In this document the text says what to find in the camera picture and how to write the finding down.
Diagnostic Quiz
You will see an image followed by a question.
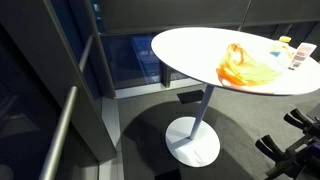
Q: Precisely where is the orange plastic bag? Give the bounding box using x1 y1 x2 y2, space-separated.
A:
215 42 290 88

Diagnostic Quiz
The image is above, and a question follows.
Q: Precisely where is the dark window pillar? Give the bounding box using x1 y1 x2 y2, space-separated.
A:
159 62 172 88

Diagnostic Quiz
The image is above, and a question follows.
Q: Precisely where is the black floor plate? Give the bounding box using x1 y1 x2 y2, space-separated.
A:
176 89 205 105

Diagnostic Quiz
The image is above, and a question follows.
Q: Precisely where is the white table leg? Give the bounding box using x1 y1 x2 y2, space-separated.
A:
188 84 215 141

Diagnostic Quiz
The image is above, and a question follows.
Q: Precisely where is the white round table base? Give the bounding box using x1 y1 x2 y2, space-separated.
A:
165 116 221 168

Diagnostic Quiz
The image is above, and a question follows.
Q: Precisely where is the short metal handrail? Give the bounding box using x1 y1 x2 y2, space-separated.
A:
78 34 95 73

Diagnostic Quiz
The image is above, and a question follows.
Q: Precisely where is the long metal handrail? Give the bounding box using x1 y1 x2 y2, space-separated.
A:
38 85 79 180

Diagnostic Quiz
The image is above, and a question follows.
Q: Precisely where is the clear bottle with yellow lid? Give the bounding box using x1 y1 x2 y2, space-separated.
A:
275 35 294 69

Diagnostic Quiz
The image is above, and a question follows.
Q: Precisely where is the white packet with barcode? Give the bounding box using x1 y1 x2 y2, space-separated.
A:
288 42 318 71

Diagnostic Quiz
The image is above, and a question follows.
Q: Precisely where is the black handle clamp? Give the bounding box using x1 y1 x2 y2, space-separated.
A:
254 134 320 180
283 107 320 138

